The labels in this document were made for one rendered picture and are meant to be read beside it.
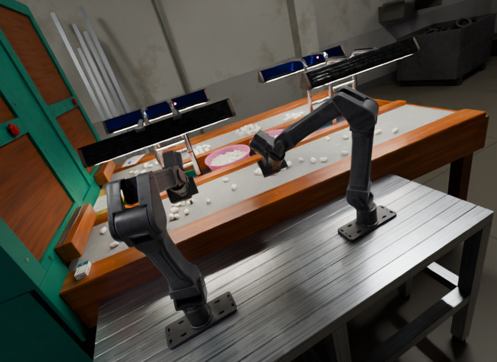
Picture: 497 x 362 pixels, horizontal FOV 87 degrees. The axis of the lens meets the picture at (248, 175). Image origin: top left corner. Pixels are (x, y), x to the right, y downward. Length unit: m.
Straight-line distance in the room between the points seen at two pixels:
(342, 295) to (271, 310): 0.19
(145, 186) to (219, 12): 3.51
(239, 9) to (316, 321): 3.76
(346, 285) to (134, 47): 3.39
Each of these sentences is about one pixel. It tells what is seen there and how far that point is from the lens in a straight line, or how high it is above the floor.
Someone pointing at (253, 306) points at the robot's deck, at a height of 0.67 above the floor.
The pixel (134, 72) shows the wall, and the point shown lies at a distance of 3.68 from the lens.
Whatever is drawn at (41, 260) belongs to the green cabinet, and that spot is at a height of 0.88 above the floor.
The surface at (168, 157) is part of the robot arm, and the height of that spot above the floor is 1.05.
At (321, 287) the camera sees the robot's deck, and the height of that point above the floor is 0.67.
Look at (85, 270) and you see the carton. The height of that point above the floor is 0.78.
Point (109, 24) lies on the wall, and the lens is 3.72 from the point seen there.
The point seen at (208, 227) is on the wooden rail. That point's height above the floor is 0.76.
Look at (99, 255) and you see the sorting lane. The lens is 1.20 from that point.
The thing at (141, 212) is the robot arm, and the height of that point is 1.07.
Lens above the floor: 1.31
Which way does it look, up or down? 27 degrees down
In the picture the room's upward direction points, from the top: 16 degrees counter-clockwise
